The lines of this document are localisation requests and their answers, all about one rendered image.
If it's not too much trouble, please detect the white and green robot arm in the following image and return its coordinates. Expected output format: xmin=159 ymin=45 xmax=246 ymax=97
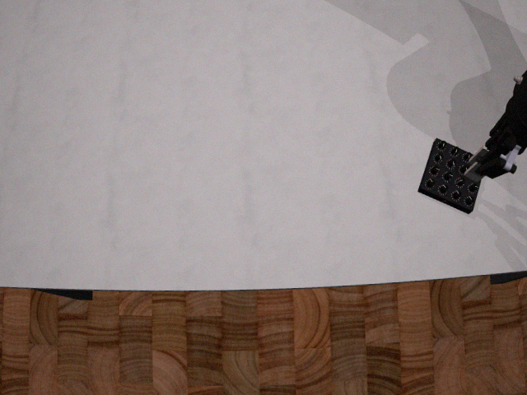
xmin=513 ymin=70 xmax=527 ymax=126

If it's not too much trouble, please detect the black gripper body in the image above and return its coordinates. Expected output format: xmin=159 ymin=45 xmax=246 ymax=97
xmin=503 ymin=96 xmax=527 ymax=155

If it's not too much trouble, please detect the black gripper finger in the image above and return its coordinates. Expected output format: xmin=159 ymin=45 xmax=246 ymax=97
xmin=464 ymin=126 xmax=521 ymax=182
xmin=469 ymin=113 xmax=508 ymax=165

